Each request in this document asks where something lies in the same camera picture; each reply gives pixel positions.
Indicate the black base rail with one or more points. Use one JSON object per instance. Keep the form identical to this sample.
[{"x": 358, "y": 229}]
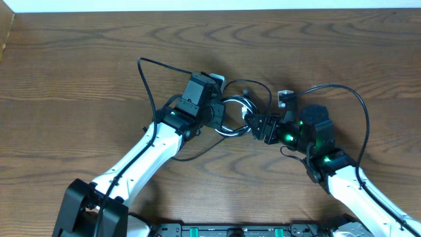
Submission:
[{"x": 237, "y": 230}]

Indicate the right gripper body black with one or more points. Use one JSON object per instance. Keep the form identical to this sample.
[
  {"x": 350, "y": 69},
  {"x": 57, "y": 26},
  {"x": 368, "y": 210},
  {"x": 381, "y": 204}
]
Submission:
[{"x": 269, "y": 128}]

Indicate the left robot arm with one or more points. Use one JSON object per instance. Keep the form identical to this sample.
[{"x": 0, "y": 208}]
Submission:
[{"x": 101, "y": 207}]

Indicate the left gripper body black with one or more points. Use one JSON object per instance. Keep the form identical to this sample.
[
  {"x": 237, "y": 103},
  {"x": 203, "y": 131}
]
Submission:
[{"x": 217, "y": 114}]

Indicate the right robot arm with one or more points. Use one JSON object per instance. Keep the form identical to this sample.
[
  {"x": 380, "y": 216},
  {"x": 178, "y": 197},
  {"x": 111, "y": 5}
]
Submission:
[{"x": 336, "y": 171}]

